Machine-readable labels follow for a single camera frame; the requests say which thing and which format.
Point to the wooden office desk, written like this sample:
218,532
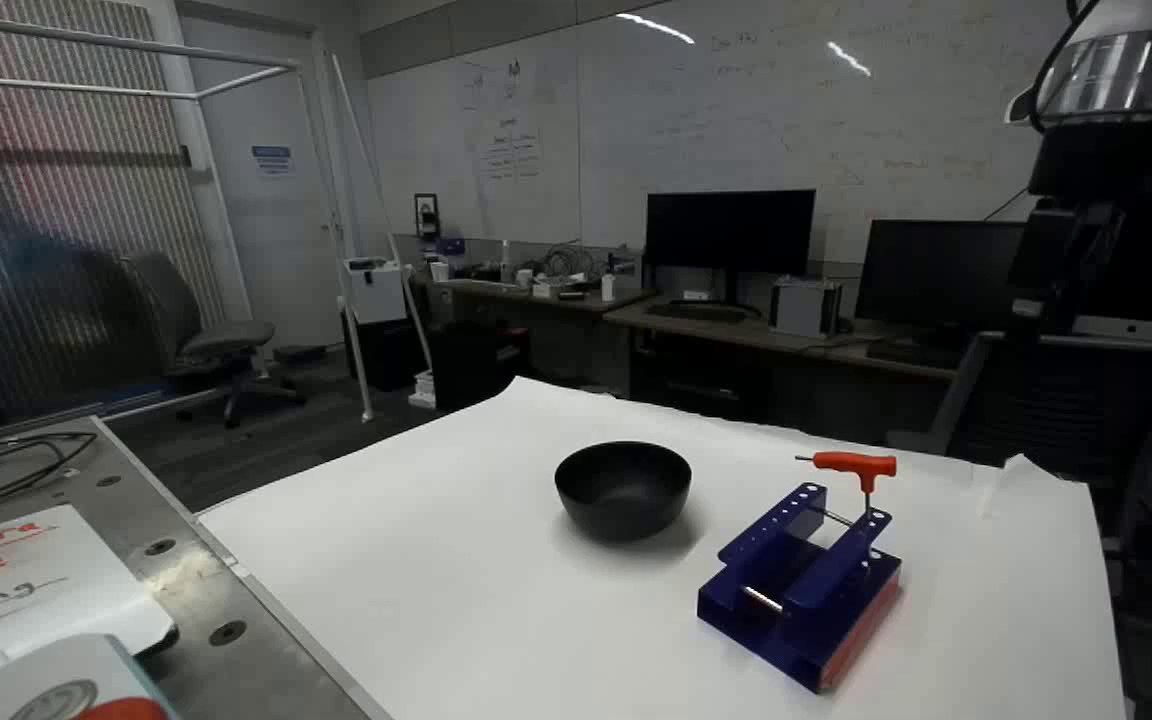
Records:
743,370

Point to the black computer monitor centre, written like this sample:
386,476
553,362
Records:
729,228

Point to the book on metal table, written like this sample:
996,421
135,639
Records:
91,678

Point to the grey office chair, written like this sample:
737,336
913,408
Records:
191,348

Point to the white small computer case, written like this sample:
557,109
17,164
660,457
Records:
805,307

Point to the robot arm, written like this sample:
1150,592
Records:
1090,106

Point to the paper with red writing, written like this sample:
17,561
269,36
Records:
63,579

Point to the black computer monitor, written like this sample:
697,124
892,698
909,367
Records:
729,228
937,273

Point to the orange handled T-wrench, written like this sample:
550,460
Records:
868,468

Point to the white box on stand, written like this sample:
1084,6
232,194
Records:
375,288

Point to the black computer monitor right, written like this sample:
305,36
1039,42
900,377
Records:
937,273

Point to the black bowl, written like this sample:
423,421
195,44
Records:
620,490

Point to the white paper table cover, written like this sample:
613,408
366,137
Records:
451,580

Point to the blue tool holder stand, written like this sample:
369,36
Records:
792,601

